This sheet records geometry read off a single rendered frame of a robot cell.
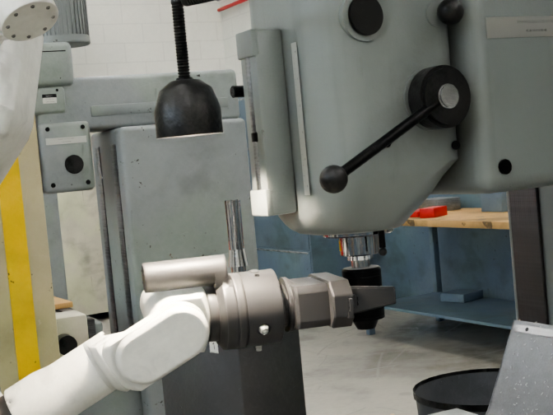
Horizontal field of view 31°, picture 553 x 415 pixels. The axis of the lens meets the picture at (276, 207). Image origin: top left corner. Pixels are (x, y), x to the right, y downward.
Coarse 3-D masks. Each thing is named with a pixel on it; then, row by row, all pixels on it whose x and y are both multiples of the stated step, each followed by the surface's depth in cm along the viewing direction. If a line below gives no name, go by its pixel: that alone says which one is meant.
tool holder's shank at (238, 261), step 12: (228, 204) 154; (228, 216) 155; (240, 216) 155; (228, 228) 155; (240, 228) 155; (228, 240) 155; (240, 240) 155; (240, 252) 155; (228, 264) 156; (240, 264) 154
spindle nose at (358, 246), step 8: (344, 240) 120; (352, 240) 120; (360, 240) 119; (368, 240) 120; (376, 240) 121; (344, 248) 120; (352, 248) 120; (360, 248) 120; (368, 248) 120; (376, 248) 120; (344, 256) 121; (352, 256) 120
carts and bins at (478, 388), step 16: (496, 368) 339; (416, 384) 327; (432, 384) 334; (448, 384) 337; (464, 384) 339; (480, 384) 339; (416, 400) 313; (432, 400) 333; (448, 400) 337; (464, 400) 339; (480, 400) 339
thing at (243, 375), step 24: (288, 336) 154; (192, 360) 158; (216, 360) 152; (240, 360) 148; (264, 360) 151; (288, 360) 154; (168, 384) 164; (192, 384) 158; (216, 384) 153; (240, 384) 149; (264, 384) 151; (288, 384) 154; (168, 408) 165; (192, 408) 159; (216, 408) 154; (240, 408) 149; (264, 408) 151; (288, 408) 154
